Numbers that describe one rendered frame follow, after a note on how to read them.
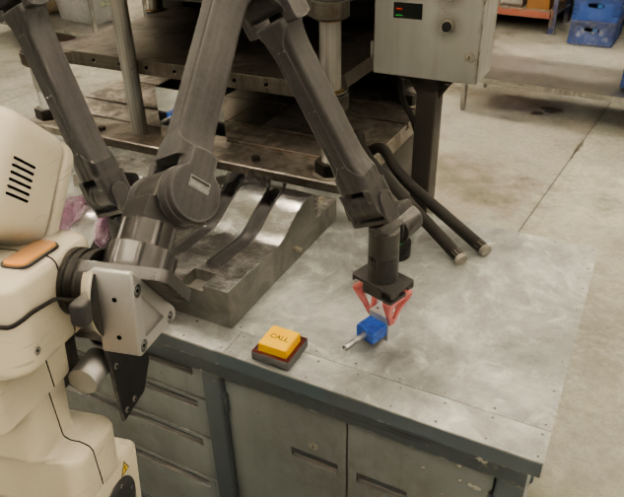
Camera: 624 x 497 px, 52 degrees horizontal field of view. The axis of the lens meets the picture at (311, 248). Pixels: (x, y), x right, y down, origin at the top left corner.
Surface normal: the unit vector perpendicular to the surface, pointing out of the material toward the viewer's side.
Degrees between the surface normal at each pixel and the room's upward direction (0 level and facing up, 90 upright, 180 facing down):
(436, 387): 0
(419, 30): 90
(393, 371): 0
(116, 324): 82
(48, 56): 67
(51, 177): 90
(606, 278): 0
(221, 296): 90
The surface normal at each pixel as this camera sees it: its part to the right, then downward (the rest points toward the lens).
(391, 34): -0.46, 0.48
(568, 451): -0.02, -0.85
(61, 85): 0.74, -0.07
